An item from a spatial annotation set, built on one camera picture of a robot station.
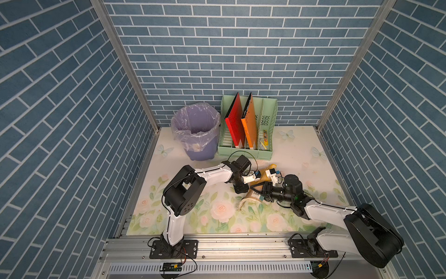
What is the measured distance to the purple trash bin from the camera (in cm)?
83

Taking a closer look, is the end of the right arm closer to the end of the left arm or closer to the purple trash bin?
the end of the left arm

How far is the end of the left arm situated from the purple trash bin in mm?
180

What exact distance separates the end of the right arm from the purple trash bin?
0.34m

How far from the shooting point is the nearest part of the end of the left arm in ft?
2.37

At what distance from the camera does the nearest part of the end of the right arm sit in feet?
2.17

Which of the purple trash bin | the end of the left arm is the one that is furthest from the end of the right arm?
the purple trash bin
